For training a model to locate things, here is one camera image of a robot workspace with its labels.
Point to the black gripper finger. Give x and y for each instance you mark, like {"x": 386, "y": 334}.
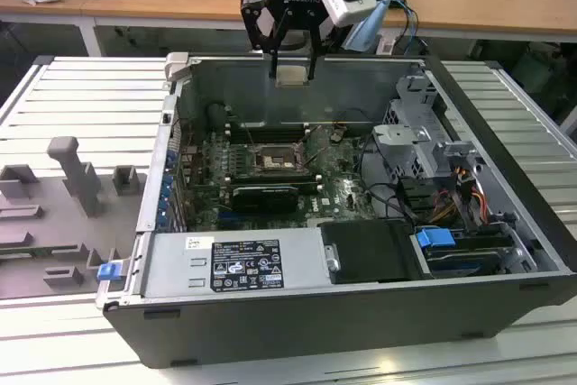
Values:
{"x": 257, "y": 24}
{"x": 314, "y": 51}

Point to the silver square CPU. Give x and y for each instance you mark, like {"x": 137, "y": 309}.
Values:
{"x": 290, "y": 76}

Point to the black RAM slot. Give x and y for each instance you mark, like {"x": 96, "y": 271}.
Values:
{"x": 275, "y": 176}
{"x": 270, "y": 130}
{"x": 270, "y": 137}
{"x": 275, "y": 182}

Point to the CPU socket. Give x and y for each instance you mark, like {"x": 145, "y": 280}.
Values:
{"x": 275, "y": 160}

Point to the pale blue teach pendant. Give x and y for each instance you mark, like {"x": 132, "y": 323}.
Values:
{"x": 369, "y": 29}

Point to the green motherboard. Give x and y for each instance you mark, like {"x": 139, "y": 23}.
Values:
{"x": 342, "y": 164}

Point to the silver metal disk bay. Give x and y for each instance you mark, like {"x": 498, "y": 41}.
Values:
{"x": 410, "y": 137}

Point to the black graphics card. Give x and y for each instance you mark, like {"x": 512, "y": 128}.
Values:
{"x": 266, "y": 200}

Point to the black plastic air shroud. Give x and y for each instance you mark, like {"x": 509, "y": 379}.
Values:
{"x": 369, "y": 250}

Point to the black label sticker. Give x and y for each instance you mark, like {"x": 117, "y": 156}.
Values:
{"x": 245, "y": 265}

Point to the hard disk in blue carrier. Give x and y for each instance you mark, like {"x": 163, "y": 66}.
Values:
{"x": 460, "y": 252}

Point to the grey power supply unit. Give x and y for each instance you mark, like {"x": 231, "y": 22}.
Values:
{"x": 171, "y": 263}

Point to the black open PC case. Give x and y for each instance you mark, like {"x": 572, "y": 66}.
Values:
{"x": 315, "y": 326}

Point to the grey parts rack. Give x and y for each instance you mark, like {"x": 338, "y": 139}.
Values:
{"x": 58, "y": 231}

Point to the blue case latch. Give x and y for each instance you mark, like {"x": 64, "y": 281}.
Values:
{"x": 109, "y": 272}

